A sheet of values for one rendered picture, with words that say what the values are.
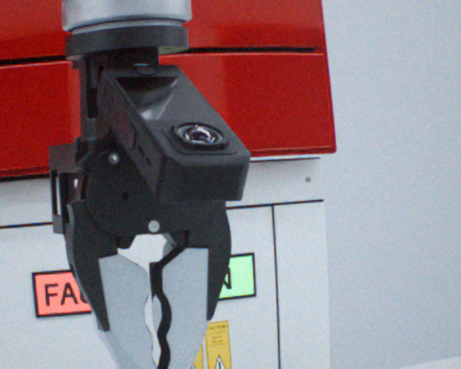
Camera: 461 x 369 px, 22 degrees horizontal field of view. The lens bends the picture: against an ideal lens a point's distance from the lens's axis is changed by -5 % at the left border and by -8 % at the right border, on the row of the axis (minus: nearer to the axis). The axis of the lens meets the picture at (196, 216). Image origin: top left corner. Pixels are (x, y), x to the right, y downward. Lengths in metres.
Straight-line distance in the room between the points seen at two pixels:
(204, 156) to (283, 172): 0.78
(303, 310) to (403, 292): 1.83
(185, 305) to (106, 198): 0.07
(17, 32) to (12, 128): 0.10
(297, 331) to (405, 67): 1.90
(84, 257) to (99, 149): 0.06
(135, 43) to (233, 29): 0.63
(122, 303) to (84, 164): 0.08
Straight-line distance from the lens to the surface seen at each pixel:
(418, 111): 3.22
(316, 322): 1.39
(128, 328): 0.67
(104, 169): 0.66
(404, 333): 3.21
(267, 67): 1.30
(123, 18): 0.66
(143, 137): 0.60
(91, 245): 0.66
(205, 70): 1.27
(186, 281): 0.68
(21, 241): 1.26
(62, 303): 1.27
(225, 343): 1.34
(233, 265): 1.33
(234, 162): 0.59
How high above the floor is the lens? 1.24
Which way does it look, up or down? 3 degrees down
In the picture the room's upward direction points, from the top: 4 degrees counter-clockwise
